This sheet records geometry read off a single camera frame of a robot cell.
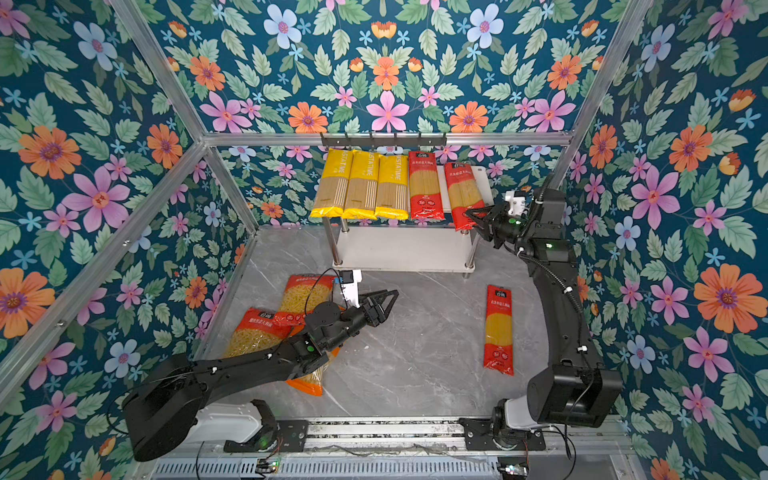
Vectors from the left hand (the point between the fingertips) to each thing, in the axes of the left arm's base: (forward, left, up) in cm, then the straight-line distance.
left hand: (397, 289), depth 71 cm
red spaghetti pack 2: (-4, -30, -24) cm, 39 cm away
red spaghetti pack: (+26, -9, +9) cm, 29 cm away
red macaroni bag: (+14, +31, -22) cm, 40 cm away
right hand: (+13, -18, +12) cm, 26 cm away
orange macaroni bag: (-13, +24, -24) cm, 37 cm away
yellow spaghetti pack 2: (+26, +8, +9) cm, 29 cm away
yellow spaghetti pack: (+26, +16, +10) cm, 32 cm away
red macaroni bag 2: (+3, +42, -22) cm, 47 cm away
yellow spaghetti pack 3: (+21, 0, +9) cm, 23 cm away
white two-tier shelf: (+32, -4, -21) cm, 39 cm away
